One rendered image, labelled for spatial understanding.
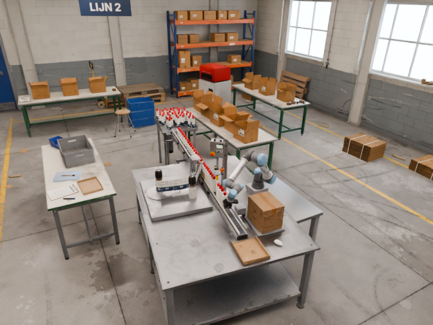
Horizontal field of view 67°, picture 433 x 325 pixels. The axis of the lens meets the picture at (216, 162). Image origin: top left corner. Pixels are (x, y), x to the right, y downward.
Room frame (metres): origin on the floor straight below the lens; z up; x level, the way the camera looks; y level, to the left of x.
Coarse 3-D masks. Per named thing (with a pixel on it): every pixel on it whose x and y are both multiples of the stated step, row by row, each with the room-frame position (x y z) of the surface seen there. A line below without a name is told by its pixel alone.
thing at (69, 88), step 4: (64, 80) 7.77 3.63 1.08; (68, 80) 7.80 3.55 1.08; (72, 80) 7.84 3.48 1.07; (64, 84) 7.47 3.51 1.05; (68, 84) 7.51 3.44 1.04; (72, 84) 7.55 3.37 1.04; (76, 84) 7.59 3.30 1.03; (64, 88) 7.48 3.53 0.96; (68, 88) 7.51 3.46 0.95; (72, 88) 7.55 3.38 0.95; (76, 88) 7.59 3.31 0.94; (64, 92) 7.47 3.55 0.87; (68, 92) 7.51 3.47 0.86; (72, 92) 7.54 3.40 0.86; (76, 92) 7.58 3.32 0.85; (64, 96) 7.47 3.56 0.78
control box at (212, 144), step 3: (210, 141) 3.37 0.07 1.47; (213, 141) 3.36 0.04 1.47; (216, 141) 3.36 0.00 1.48; (219, 141) 3.36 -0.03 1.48; (222, 141) 3.36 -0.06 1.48; (210, 144) 3.37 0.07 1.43; (213, 144) 3.35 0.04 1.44; (210, 147) 3.37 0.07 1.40; (213, 147) 3.35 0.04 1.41; (210, 150) 3.37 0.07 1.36; (213, 150) 3.35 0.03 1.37; (210, 153) 3.36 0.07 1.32; (216, 153) 3.34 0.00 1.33; (219, 153) 3.33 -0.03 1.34; (222, 153) 3.32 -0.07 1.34; (213, 156) 3.35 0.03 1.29; (216, 156) 3.34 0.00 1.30; (219, 156) 3.33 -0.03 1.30; (222, 156) 3.32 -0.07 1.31
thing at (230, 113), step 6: (228, 108) 5.64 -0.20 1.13; (234, 108) 5.69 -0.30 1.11; (228, 114) 5.61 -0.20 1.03; (234, 114) 5.67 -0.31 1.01; (240, 114) 5.62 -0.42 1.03; (246, 114) 5.31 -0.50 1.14; (228, 120) 5.29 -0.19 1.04; (234, 120) 5.67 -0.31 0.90; (240, 120) 5.33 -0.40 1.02; (246, 120) 5.40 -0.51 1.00; (228, 126) 5.45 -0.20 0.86
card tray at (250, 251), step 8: (248, 240) 2.47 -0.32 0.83; (256, 240) 2.47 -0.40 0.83; (240, 248) 2.35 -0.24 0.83; (248, 248) 2.35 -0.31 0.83; (256, 248) 2.35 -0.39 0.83; (264, 248) 2.32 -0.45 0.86; (240, 256) 2.21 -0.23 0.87; (248, 256) 2.25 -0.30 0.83; (256, 256) 2.25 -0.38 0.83; (264, 256) 2.25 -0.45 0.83
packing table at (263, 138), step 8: (192, 112) 6.44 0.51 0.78; (200, 120) 5.98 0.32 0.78; (208, 120) 5.99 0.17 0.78; (208, 128) 5.76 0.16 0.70; (216, 128) 5.55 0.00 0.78; (224, 128) 5.55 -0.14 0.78; (208, 136) 6.58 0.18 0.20; (216, 136) 6.95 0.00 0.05; (224, 136) 5.19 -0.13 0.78; (232, 136) 5.19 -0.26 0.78; (264, 136) 5.22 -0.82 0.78; (272, 136) 5.22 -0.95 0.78; (232, 144) 4.87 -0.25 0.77; (240, 144) 4.85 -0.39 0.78; (248, 144) 4.85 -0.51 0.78; (256, 144) 4.91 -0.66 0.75; (264, 144) 5.05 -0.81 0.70; (272, 144) 5.11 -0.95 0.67; (272, 152) 5.12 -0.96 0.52; (248, 168) 5.12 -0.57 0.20
